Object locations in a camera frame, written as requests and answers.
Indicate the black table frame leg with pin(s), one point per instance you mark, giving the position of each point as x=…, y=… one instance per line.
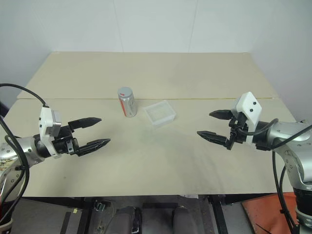
x=218, y=213
x=65, y=223

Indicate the green circuit board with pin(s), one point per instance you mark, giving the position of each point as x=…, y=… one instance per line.
x=99, y=206

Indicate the orange floor mat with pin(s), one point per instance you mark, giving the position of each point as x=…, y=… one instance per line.
x=269, y=212

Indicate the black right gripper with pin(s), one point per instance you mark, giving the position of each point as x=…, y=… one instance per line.
x=237, y=132

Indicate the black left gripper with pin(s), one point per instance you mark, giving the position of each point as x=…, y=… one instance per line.
x=64, y=142

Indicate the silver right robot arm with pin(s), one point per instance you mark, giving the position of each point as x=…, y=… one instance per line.
x=287, y=143

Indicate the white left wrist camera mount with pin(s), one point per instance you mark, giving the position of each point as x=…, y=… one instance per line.
x=46, y=124

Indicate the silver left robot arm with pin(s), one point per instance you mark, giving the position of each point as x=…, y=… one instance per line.
x=23, y=148

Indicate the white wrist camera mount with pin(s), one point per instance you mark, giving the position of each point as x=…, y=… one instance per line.
x=251, y=109
x=46, y=124

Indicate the silver can with red stripe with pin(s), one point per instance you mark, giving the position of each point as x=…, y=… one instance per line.
x=127, y=102

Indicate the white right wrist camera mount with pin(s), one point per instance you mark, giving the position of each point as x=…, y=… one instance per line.
x=251, y=109

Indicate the dark rounded robot foot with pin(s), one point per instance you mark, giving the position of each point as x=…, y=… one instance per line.
x=182, y=219

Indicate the clear plastic rectangular container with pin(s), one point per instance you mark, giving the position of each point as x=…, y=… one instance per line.
x=159, y=112

